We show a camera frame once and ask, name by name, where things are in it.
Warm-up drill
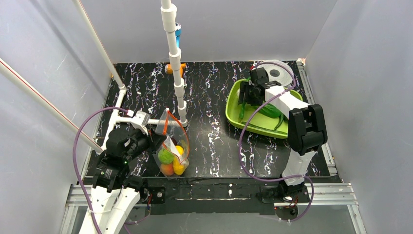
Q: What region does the light green lime toy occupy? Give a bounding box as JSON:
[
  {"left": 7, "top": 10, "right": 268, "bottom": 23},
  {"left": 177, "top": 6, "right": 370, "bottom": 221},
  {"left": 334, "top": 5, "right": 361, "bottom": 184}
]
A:
[{"left": 157, "top": 149, "right": 175, "bottom": 164}]

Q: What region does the clear zip top bag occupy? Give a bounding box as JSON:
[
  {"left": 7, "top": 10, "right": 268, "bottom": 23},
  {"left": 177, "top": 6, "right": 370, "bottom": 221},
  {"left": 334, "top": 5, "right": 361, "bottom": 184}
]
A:
[{"left": 154, "top": 108, "right": 190, "bottom": 178}]

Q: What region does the peach toy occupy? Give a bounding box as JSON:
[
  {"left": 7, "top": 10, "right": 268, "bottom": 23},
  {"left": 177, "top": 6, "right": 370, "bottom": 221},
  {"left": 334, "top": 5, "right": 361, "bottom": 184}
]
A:
[{"left": 160, "top": 163, "right": 175, "bottom": 176}]

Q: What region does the yellow banana toy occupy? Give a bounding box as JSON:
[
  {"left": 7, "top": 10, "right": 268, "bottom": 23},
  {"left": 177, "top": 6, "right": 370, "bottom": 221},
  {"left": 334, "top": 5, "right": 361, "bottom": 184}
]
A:
[{"left": 172, "top": 145, "right": 188, "bottom": 176}]

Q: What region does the dark red plum toy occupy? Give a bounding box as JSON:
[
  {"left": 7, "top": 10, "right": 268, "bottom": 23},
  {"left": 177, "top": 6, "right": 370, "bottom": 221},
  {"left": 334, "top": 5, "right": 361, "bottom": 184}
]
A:
[{"left": 171, "top": 138, "right": 178, "bottom": 146}]

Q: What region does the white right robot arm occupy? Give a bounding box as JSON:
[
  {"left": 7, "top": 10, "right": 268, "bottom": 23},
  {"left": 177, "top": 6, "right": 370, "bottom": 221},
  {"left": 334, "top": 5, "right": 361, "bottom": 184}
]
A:
[{"left": 239, "top": 68, "right": 328, "bottom": 187}]

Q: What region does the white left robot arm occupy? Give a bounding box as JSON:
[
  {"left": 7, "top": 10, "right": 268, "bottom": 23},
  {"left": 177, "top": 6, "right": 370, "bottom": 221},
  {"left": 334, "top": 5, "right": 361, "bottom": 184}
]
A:
[{"left": 79, "top": 128, "right": 167, "bottom": 234}]

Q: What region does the bok choy toy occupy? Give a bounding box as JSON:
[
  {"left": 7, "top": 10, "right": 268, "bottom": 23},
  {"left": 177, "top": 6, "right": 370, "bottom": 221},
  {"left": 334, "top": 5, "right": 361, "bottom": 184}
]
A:
[{"left": 259, "top": 104, "right": 282, "bottom": 118}]

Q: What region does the green plastic basin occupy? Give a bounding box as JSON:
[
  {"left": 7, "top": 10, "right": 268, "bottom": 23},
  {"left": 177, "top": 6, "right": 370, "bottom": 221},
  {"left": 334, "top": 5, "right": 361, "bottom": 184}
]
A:
[{"left": 225, "top": 79, "right": 309, "bottom": 139}]

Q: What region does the orange white clamp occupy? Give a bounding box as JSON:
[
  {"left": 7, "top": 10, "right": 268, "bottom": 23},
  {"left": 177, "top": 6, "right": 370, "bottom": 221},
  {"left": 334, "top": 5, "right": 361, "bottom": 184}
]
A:
[{"left": 165, "top": 63, "right": 188, "bottom": 78}]

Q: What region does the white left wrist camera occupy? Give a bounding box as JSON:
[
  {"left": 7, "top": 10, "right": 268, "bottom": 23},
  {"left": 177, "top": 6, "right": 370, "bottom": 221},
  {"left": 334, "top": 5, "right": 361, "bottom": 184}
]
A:
[{"left": 129, "top": 111, "right": 150, "bottom": 136}]

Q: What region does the white pvc pipe frame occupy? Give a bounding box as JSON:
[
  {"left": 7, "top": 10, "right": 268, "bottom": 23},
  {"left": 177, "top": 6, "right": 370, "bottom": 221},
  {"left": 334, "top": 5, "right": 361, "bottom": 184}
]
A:
[{"left": 0, "top": 0, "right": 189, "bottom": 156}]

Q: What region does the aluminium rail frame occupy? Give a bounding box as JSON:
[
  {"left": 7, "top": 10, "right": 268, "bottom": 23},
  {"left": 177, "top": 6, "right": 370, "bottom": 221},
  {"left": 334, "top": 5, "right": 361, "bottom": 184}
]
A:
[{"left": 59, "top": 61, "right": 367, "bottom": 234}]

